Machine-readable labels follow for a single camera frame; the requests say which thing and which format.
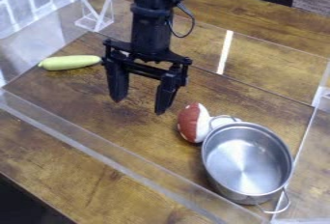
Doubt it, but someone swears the red white plush mushroom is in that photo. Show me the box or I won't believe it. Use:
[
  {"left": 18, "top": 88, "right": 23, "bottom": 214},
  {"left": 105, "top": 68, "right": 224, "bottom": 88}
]
[{"left": 177, "top": 102, "right": 240, "bottom": 144}]

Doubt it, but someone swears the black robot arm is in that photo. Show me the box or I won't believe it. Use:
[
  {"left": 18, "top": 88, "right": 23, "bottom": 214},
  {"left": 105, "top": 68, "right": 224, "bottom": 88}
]
[{"left": 102, "top": 0, "right": 196, "bottom": 115}]

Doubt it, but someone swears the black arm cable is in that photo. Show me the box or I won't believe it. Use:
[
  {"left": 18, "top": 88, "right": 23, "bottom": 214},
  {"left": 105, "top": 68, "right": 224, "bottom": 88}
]
[{"left": 166, "top": 1, "right": 197, "bottom": 39}]

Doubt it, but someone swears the green handled metal spoon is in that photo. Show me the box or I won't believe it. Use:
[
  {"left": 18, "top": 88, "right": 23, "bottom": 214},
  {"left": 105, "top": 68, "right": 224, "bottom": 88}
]
[{"left": 38, "top": 55, "right": 101, "bottom": 71}]

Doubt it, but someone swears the silver metal pot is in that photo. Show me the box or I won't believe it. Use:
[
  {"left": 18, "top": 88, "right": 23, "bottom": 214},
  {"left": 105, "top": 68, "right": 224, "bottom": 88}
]
[{"left": 202, "top": 115, "right": 294, "bottom": 214}]

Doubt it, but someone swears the clear acrylic triangle bracket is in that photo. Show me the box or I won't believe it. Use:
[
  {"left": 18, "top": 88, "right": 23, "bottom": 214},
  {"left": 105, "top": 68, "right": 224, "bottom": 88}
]
[{"left": 75, "top": 0, "right": 115, "bottom": 32}]

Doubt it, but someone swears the clear acrylic enclosure wall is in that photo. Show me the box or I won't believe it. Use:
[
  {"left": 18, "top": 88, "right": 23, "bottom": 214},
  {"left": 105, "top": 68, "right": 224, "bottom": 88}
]
[{"left": 0, "top": 0, "right": 330, "bottom": 224}]

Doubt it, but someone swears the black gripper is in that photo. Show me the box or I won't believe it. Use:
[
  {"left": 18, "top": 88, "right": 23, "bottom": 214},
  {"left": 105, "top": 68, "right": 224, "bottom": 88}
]
[{"left": 102, "top": 39, "right": 193, "bottom": 115}]

